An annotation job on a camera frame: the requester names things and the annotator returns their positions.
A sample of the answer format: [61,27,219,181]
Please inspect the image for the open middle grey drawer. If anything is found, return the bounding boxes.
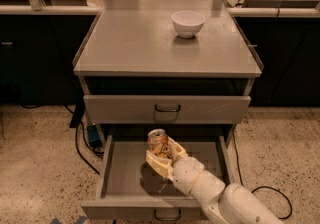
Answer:
[82,136,234,224]

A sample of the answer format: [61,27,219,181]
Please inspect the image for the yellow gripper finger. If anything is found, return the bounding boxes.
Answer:
[167,137,188,164]
[146,150,173,180]

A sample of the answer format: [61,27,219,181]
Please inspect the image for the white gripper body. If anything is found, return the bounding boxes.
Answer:
[173,157,205,195]

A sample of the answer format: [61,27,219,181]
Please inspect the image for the blue power adapter box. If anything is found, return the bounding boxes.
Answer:
[87,125,102,148]

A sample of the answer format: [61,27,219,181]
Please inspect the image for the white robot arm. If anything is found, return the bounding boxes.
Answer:
[146,131,283,224]

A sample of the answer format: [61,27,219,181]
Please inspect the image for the white ceramic bowl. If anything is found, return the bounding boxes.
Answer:
[171,11,206,38]

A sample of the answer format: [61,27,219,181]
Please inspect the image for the grey metal drawer cabinet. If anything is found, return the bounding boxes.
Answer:
[74,0,263,140]

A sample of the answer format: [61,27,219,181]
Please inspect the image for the black cable left floor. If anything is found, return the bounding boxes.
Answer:
[20,102,105,176]

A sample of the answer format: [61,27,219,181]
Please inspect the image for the closed upper grey drawer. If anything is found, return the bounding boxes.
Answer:
[84,95,250,124]

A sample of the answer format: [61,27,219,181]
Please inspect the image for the black counter with white rail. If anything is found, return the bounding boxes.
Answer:
[0,14,320,106]

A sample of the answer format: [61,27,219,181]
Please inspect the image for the black cable floor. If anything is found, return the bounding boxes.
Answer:
[20,102,105,176]
[232,133,294,221]

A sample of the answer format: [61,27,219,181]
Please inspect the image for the black cable right floor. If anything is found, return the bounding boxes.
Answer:
[232,133,294,221]

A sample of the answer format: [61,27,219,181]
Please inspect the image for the crushed orange soda can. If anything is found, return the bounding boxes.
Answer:
[147,129,171,159]

